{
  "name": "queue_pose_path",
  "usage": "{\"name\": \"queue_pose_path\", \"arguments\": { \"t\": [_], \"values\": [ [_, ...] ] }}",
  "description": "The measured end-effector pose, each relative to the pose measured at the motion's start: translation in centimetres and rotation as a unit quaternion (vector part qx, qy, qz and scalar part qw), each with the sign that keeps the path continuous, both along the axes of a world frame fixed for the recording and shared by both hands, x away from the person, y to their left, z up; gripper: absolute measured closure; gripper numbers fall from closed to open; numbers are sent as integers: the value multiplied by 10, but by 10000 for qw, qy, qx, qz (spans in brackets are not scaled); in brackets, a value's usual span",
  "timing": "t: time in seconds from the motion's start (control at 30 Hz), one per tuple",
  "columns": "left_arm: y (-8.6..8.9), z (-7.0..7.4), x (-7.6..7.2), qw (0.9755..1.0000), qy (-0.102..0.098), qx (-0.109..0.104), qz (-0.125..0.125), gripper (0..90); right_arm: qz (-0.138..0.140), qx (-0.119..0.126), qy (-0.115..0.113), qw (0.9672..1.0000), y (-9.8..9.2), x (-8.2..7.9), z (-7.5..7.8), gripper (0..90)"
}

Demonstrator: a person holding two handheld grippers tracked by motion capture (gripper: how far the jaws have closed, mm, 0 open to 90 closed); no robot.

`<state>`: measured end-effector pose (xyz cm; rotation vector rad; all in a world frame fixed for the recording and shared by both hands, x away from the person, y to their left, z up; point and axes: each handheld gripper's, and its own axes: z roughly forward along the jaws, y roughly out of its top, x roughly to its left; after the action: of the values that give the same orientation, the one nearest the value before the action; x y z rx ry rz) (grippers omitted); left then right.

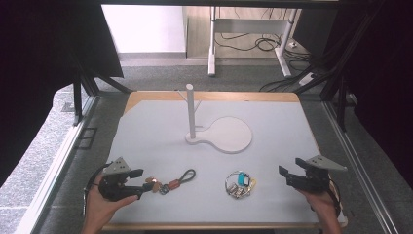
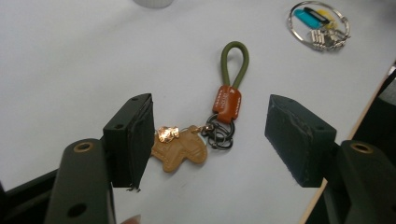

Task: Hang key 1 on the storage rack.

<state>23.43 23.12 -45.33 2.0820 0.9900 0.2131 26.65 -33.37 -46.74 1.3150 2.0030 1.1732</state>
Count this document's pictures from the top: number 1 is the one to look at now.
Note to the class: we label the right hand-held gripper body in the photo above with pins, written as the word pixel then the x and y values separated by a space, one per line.
pixel 311 182

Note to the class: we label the person's right hand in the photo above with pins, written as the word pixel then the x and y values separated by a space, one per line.
pixel 324 206

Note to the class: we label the aluminium frame rail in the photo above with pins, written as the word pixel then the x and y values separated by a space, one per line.
pixel 55 169
pixel 357 162

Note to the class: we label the white power strip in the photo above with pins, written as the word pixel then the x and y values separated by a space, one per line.
pixel 307 79

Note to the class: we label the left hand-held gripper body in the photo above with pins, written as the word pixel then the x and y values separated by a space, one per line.
pixel 113 190

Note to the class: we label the black metal stand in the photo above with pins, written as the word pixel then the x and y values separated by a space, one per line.
pixel 77 104
pixel 341 107

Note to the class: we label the person's left hand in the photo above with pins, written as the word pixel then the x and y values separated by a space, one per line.
pixel 99 211

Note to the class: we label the white desk frame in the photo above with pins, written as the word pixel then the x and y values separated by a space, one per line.
pixel 212 48

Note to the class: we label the white stand with pole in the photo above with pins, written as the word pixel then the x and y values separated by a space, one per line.
pixel 232 135

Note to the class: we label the black curtain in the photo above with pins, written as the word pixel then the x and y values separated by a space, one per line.
pixel 383 65
pixel 32 65

